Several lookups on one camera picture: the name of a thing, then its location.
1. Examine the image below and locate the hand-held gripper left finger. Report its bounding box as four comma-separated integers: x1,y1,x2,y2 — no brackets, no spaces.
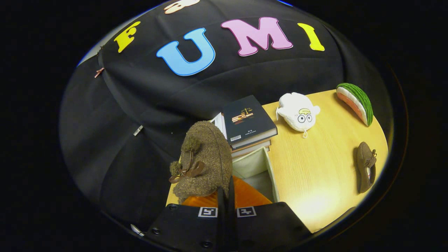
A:
145,187,228,252

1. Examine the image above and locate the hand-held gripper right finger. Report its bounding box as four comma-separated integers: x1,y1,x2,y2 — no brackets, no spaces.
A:
227,176,312,252

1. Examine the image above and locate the grey fabric storage box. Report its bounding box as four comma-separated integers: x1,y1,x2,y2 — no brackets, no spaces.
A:
232,147,280,203

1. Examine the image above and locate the brown fuzzy shoe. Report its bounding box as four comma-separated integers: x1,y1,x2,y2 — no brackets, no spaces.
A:
169,121,233,204
356,141,378,194

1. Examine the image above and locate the brown book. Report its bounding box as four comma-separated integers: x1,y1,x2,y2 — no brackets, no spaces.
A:
230,139,272,159

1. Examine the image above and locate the white cover book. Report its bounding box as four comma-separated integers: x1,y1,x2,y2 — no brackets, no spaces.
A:
210,112,228,140

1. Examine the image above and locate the black hardcover book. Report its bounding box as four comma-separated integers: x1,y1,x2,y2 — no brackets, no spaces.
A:
222,95,278,149

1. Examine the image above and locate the white plush toy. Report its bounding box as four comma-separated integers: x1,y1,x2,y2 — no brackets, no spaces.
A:
275,92,321,138

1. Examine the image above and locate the black backdrop cloth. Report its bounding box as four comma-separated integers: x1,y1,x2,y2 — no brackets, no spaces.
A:
59,0,392,228

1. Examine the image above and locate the watermelon slice plush toy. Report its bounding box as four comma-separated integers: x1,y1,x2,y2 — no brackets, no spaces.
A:
336,83,374,127

